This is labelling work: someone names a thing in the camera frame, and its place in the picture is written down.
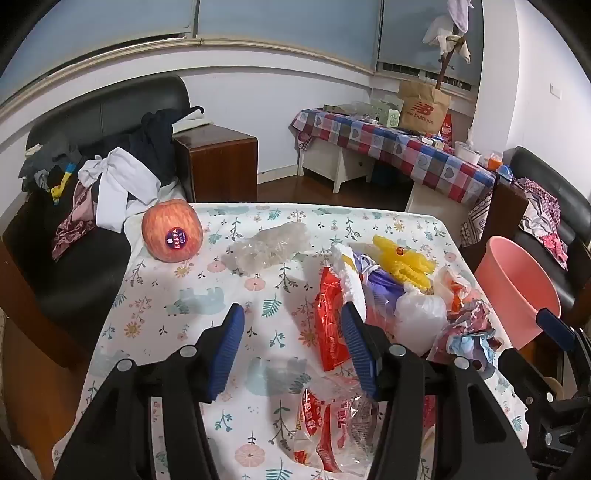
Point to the purple plastic bag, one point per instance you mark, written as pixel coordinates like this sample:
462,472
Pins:
383,286

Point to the dark navy garment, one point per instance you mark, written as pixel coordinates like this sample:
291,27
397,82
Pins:
152,143

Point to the orange container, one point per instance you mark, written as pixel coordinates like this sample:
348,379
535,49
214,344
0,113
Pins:
493,162

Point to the white folded cloth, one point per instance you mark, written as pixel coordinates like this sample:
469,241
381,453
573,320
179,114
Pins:
191,125

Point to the black leather sofa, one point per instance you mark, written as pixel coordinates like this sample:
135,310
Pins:
92,110

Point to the pink patterned cloth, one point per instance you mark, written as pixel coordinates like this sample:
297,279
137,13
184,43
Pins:
74,221

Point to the brown paper bag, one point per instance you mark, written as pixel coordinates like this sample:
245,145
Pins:
422,108

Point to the frosted window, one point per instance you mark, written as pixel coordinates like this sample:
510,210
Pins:
277,18

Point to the white hanging clothes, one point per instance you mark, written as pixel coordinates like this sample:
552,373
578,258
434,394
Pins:
445,30

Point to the clear bubble wrap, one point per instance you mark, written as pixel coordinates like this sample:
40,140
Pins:
268,249

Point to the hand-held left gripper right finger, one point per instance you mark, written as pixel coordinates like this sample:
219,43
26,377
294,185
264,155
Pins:
358,350

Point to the white and red wrapper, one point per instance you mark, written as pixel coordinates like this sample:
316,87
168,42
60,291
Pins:
455,288

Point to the red snack wrapper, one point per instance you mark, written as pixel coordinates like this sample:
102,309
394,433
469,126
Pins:
330,323

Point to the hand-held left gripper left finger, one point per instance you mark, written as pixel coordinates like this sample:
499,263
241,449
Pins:
228,350

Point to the white garment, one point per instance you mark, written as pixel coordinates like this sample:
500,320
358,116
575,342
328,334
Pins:
120,184

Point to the red apple with sticker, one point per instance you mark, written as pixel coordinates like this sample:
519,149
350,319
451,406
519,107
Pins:
171,226

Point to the clear plastic bag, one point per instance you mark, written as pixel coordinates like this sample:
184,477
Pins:
360,110

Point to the floral tablecloth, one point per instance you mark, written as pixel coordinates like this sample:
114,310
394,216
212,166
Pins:
194,295

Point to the pink floral cloth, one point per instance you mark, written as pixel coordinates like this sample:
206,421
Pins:
554,249

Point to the clear packet with red print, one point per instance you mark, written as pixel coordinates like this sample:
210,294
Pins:
323,429

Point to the white foam piece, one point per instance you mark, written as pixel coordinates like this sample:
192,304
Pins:
346,277

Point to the white wall socket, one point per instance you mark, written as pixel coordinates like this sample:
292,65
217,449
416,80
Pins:
556,91

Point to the blue plastic wrapper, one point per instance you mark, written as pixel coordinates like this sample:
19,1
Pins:
505,171

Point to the black leather armchair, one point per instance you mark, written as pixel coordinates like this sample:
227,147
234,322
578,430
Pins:
545,170

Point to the yellow and blue cloth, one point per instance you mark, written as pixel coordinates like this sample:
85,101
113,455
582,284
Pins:
62,184

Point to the wooden coat rack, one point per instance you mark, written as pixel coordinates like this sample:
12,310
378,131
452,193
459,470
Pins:
445,64

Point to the plaid shirt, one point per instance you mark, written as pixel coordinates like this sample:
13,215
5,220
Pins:
542,194

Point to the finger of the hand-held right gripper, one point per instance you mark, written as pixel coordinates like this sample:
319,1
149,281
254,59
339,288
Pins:
554,328
521,369

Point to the checkered tablecloth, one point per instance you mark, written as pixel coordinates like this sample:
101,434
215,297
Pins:
392,143

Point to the colourful paper wrapper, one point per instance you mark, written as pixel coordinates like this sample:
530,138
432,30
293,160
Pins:
466,337

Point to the pink plastic bucket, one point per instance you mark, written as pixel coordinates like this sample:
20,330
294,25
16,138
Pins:
508,286

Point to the white plastic bag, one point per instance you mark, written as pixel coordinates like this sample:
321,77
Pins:
418,318

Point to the brown wooden side table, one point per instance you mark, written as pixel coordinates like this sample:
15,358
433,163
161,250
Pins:
221,161

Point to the white red patterned cloth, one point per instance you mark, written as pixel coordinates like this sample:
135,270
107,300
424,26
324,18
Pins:
475,219

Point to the grey garment on armchair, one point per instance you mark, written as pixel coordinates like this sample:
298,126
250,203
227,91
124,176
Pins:
535,221

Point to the green tissue box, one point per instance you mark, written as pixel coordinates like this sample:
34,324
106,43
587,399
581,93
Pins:
385,113

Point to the white low table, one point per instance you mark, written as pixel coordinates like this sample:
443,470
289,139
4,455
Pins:
323,161

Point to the grey garment on sofa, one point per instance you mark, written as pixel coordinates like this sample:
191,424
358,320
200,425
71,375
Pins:
51,159

